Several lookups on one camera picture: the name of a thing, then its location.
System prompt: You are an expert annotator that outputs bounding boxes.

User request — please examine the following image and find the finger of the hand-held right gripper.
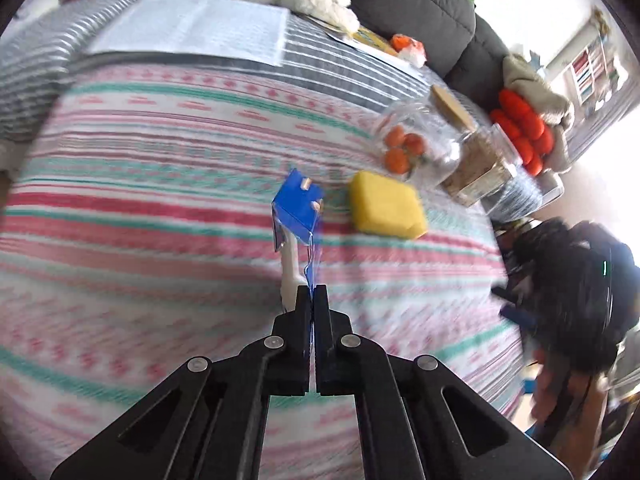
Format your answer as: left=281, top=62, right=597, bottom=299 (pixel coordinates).
left=491, top=285, right=540, bottom=335

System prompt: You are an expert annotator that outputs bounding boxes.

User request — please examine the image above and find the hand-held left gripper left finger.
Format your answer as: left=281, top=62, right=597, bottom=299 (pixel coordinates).
left=50, top=285, right=313, bottom=480

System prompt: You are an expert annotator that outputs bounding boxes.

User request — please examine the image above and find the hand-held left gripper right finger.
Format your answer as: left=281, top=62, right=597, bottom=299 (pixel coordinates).
left=314, top=285, right=571, bottom=480

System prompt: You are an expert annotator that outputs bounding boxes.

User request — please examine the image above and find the person's right hand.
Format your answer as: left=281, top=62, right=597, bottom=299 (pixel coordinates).
left=530, top=352, right=608, bottom=442

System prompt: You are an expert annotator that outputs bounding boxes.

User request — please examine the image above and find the clear container with brown contents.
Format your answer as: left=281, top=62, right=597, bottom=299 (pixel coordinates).
left=440, top=124, right=519, bottom=208

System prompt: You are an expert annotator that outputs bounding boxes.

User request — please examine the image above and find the yellow sponge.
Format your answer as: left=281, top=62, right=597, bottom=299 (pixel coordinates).
left=348, top=170, right=429, bottom=240

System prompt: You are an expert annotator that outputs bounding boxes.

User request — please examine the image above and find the patterned printed blanket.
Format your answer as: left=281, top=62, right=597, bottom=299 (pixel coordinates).
left=0, top=55, right=527, bottom=480

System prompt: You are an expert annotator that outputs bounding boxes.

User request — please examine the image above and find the orange segmented plush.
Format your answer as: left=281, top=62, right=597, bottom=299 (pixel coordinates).
left=489, top=88, right=557, bottom=177

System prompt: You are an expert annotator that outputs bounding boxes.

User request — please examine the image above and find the clear plastic bag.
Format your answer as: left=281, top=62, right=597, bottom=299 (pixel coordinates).
left=372, top=101, right=465, bottom=184

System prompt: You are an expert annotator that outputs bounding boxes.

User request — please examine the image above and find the beige cloth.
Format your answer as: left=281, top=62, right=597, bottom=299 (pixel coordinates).
left=502, top=53, right=576, bottom=132

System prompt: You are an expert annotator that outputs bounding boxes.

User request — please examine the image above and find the wooden lid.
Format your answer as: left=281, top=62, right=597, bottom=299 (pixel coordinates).
left=430, top=83, right=477, bottom=134

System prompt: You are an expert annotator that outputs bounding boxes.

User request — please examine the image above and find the white bookshelf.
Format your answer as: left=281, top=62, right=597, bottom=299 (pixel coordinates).
left=564, top=34, right=629, bottom=107

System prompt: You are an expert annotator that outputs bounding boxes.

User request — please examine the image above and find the orange and white toy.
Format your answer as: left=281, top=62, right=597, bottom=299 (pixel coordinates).
left=390, top=34, right=427, bottom=67

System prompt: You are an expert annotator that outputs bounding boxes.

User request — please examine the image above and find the yellow book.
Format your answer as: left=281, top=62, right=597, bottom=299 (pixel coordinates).
left=310, top=14, right=417, bottom=70

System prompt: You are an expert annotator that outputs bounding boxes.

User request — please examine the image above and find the dark grey sofa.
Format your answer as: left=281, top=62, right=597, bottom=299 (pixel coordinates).
left=54, top=0, right=512, bottom=107

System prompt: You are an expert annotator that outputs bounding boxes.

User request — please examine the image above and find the white printed paper sheet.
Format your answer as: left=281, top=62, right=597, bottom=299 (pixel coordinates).
left=86, top=0, right=292, bottom=67

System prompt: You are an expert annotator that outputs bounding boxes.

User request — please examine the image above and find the grey striped duvet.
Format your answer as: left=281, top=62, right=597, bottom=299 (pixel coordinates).
left=0, top=0, right=443, bottom=147

